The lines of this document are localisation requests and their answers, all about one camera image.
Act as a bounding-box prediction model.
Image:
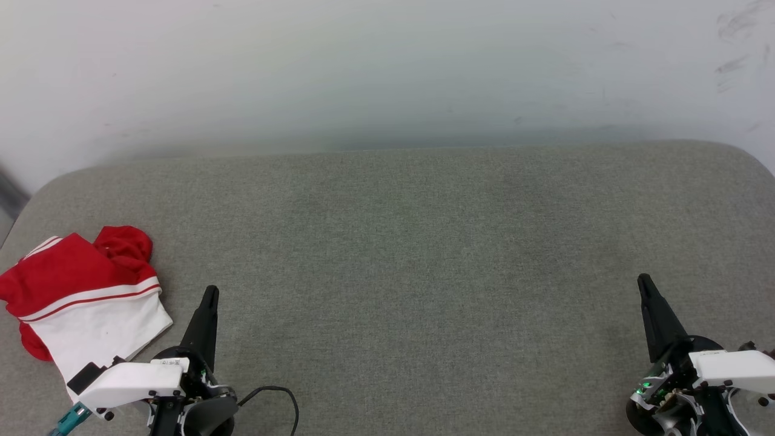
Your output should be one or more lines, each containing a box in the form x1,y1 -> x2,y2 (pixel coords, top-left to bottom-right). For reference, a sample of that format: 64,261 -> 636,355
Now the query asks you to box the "teal cable connector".
48,403 -> 92,436

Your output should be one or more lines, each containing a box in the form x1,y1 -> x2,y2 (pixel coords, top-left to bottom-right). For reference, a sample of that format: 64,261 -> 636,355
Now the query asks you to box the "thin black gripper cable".
238,386 -> 300,436

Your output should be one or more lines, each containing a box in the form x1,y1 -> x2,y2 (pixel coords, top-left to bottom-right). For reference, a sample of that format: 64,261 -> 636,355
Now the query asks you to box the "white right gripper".
627,274 -> 775,436

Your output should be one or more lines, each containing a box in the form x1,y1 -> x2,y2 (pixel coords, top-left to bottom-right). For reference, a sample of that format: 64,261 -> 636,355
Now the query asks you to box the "red and white shirt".
0,226 -> 174,404

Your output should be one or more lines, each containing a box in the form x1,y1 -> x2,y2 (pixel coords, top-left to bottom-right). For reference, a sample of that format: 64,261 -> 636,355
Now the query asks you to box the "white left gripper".
77,286 -> 239,436

